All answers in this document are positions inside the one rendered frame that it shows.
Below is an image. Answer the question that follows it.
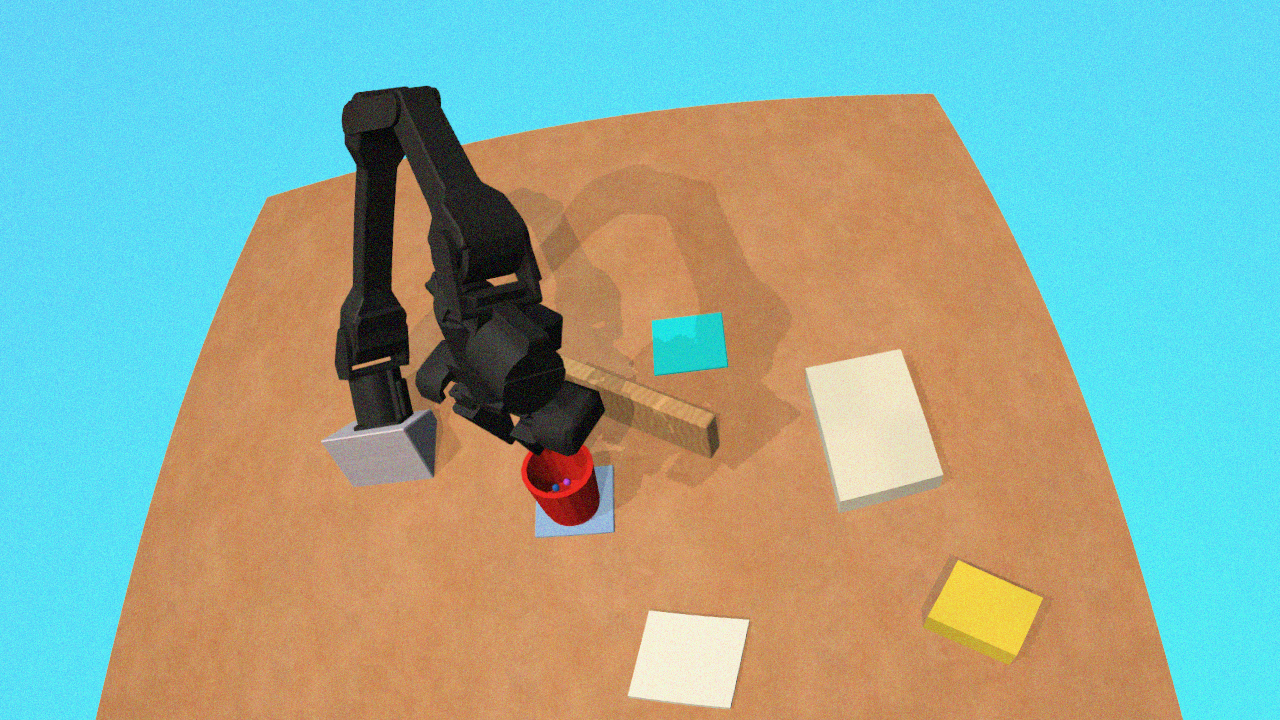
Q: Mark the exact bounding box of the cream flat square pad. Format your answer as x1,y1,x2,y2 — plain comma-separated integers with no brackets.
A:
628,611,750,710

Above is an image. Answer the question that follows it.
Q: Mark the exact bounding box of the cream flat rectangular block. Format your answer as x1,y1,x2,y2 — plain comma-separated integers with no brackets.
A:
805,348,945,512

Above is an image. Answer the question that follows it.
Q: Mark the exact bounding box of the yellow rectangular block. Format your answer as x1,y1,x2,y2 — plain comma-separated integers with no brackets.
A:
923,560,1043,665

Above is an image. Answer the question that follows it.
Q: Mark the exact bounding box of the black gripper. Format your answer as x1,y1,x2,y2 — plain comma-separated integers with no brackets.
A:
416,340,605,456

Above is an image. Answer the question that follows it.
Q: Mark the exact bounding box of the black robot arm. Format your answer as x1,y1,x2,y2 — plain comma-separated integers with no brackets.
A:
335,86,566,430

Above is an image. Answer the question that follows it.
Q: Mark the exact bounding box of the red cup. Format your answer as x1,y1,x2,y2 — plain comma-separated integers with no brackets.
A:
521,445,600,527

